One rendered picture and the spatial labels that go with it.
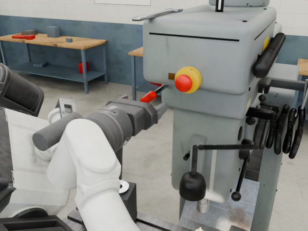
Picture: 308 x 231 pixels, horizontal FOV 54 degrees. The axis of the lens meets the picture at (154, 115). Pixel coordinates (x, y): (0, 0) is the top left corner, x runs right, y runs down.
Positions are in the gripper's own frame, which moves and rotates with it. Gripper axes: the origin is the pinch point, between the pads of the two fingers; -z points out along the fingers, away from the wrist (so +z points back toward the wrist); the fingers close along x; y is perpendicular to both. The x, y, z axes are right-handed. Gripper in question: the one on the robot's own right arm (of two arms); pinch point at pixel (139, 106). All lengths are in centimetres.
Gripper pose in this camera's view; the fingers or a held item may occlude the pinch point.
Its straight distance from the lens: 71.2
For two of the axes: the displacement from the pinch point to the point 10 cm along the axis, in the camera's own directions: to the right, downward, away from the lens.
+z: -4.4, 3.7, -8.2
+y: 0.0, 9.1, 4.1
